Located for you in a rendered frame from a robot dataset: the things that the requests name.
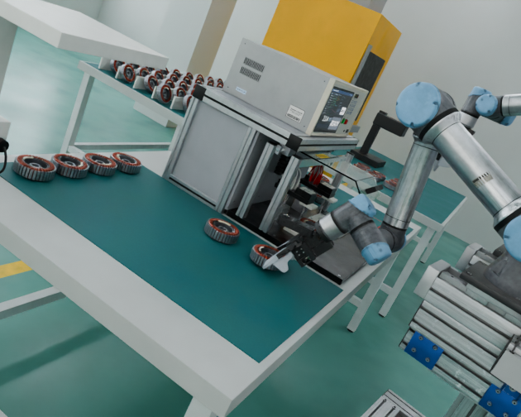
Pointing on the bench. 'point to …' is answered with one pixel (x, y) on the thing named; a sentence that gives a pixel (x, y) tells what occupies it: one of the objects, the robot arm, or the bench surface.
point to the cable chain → (281, 165)
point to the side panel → (208, 154)
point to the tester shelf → (251, 117)
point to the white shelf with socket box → (73, 21)
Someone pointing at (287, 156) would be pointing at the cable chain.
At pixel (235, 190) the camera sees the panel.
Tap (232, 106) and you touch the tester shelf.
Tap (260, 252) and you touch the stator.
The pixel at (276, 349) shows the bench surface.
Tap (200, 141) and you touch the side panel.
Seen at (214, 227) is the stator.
